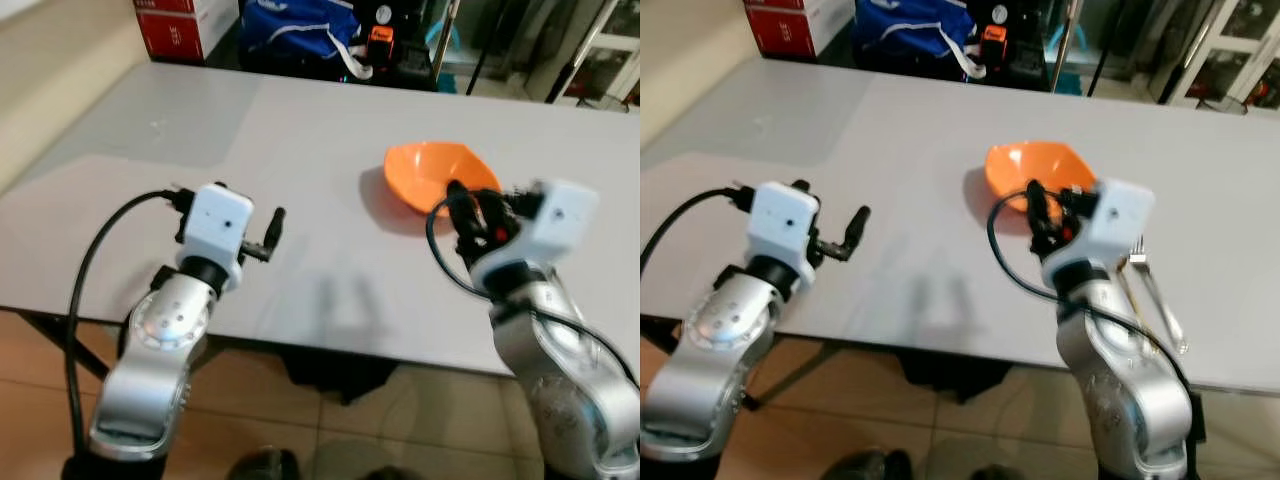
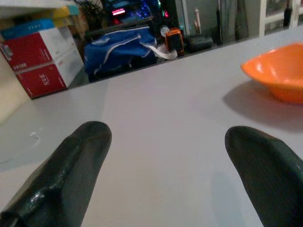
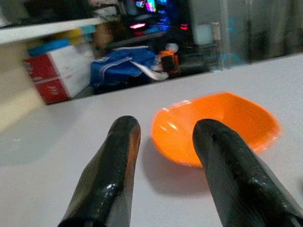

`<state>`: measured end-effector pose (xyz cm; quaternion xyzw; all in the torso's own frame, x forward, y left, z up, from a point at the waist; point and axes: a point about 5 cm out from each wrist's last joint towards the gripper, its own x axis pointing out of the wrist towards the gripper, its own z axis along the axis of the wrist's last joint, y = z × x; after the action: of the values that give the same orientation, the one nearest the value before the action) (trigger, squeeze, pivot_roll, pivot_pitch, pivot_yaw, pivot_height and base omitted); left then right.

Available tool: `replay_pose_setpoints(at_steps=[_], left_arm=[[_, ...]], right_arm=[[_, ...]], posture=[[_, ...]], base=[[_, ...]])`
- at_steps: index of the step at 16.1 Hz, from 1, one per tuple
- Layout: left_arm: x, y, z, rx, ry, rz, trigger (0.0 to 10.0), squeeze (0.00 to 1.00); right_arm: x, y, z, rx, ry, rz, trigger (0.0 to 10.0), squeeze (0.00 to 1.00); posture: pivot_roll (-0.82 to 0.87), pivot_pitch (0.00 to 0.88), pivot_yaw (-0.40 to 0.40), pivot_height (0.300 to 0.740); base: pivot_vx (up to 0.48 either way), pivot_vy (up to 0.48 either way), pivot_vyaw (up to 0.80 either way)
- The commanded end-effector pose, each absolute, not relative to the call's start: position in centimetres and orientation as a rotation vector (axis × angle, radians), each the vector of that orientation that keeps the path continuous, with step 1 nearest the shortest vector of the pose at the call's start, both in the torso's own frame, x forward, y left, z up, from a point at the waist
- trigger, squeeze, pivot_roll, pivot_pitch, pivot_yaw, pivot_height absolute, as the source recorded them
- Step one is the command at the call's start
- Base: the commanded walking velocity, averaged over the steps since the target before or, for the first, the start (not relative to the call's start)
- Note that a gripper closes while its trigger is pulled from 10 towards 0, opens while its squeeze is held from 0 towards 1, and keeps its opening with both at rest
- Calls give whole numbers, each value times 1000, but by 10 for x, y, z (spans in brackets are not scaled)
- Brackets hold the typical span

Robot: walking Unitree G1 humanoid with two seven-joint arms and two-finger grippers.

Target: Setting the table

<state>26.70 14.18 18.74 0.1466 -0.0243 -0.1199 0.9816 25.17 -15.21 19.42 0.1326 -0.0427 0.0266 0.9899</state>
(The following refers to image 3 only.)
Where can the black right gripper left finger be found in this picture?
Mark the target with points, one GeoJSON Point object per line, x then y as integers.
{"type": "Point", "coordinates": [106, 177]}

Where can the blue bag with white trim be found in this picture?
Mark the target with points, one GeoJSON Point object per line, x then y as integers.
{"type": "Point", "coordinates": [113, 68]}

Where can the orange and black device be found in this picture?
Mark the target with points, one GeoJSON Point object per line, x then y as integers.
{"type": "Point", "coordinates": [169, 60]}

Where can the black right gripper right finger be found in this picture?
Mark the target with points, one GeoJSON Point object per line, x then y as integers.
{"type": "Point", "coordinates": [236, 184]}

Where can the red and white cardboard box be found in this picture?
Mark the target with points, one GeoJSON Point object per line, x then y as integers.
{"type": "Point", "coordinates": [66, 71]}

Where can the blue plastic tub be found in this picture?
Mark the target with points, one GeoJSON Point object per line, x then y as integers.
{"type": "Point", "coordinates": [49, 46]}

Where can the orange plastic bowl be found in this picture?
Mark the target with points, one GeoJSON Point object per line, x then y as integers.
{"type": "Point", "coordinates": [248, 118]}

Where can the computer case with coloured lights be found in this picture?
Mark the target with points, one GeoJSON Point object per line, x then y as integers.
{"type": "Point", "coordinates": [154, 14]}

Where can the white shelf board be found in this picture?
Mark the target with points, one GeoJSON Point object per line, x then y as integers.
{"type": "Point", "coordinates": [47, 29]}

